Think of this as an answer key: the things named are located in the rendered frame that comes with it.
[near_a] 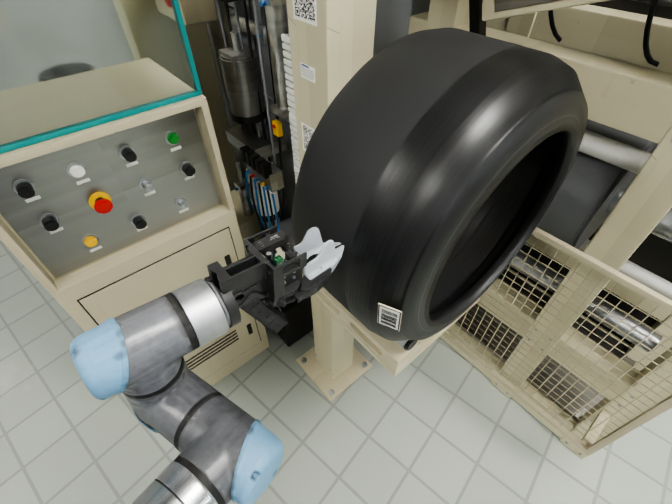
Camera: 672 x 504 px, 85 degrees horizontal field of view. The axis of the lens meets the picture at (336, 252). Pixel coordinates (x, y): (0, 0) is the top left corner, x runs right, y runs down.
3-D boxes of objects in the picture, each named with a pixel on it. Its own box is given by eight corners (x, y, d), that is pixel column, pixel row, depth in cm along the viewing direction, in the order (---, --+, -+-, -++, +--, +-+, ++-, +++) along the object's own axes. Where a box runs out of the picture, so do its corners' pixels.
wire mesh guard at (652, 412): (394, 294, 171) (418, 166, 121) (396, 292, 172) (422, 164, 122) (588, 456, 123) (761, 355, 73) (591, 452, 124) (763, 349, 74)
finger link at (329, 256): (359, 233, 53) (308, 258, 48) (354, 262, 57) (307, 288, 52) (345, 222, 55) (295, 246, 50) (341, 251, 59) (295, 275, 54)
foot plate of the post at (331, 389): (295, 360, 180) (295, 358, 179) (337, 330, 192) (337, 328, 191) (330, 402, 166) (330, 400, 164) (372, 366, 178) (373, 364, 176)
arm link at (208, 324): (204, 358, 44) (176, 315, 49) (237, 339, 47) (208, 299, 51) (192, 321, 39) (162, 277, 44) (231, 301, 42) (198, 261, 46)
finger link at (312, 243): (345, 222, 55) (295, 246, 50) (341, 251, 59) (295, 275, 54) (331, 211, 56) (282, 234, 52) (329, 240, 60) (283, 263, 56)
